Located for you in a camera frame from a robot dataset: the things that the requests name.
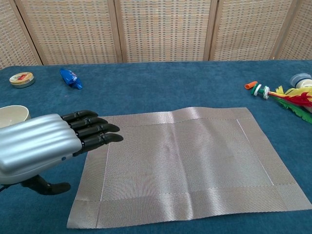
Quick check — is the woven bamboo folding screen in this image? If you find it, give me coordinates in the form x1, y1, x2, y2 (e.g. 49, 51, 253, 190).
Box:
0, 0, 312, 70

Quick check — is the grey-brown woven placemat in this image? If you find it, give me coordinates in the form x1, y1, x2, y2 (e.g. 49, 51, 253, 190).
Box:
66, 106, 308, 230

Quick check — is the round tin with red label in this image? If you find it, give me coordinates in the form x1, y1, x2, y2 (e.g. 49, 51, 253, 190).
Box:
9, 72, 36, 89

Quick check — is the left silver-black robot hand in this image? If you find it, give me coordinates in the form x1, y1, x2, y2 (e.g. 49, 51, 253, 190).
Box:
0, 110, 124, 195

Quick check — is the white mayonnaise squeeze bottle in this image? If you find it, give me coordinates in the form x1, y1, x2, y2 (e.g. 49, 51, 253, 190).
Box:
285, 73, 312, 108

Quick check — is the blue snack packet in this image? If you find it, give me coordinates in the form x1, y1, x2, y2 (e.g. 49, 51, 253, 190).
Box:
59, 68, 84, 91

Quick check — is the colourful feather shuttlecock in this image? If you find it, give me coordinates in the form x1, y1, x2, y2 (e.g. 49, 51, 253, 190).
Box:
252, 84, 312, 125

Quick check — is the blue felt table cover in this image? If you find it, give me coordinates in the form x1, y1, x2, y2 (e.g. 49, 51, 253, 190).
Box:
0, 59, 312, 234

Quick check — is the white round bowl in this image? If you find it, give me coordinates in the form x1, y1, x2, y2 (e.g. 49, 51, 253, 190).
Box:
0, 105, 31, 129

